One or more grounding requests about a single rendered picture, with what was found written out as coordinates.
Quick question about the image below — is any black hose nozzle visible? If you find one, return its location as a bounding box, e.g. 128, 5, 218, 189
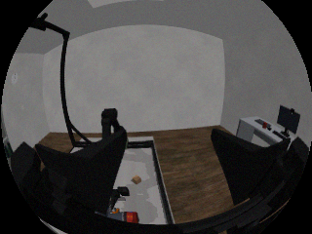
95, 200, 139, 223

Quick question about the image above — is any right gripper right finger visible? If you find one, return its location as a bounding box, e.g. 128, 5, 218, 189
211, 129, 291, 206

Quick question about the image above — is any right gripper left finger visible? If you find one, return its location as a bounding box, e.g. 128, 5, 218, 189
35, 130, 127, 215

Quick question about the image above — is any small tan block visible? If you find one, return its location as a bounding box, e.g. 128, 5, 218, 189
132, 175, 141, 184

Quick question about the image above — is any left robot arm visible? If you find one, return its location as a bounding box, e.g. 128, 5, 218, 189
101, 108, 125, 138

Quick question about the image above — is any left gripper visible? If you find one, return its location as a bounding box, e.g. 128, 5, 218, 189
111, 186, 130, 210

